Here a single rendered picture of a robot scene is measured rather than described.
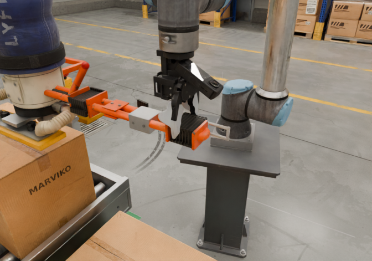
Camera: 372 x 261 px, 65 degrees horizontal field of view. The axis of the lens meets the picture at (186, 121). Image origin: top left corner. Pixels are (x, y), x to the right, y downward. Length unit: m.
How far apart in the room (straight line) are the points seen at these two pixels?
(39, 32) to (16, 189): 0.58
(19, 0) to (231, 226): 1.55
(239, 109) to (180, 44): 0.86
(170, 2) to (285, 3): 0.69
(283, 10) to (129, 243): 1.14
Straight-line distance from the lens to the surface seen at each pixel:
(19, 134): 1.08
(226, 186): 1.68
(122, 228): 1.44
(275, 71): 1.32
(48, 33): 1.01
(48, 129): 0.97
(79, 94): 0.97
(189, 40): 0.64
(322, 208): 2.48
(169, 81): 0.68
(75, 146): 1.35
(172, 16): 0.63
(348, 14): 7.63
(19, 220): 1.34
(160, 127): 0.76
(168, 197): 2.35
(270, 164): 1.47
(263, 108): 1.38
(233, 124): 1.50
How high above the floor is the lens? 1.60
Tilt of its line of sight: 29 degrees down
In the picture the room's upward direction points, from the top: straight up
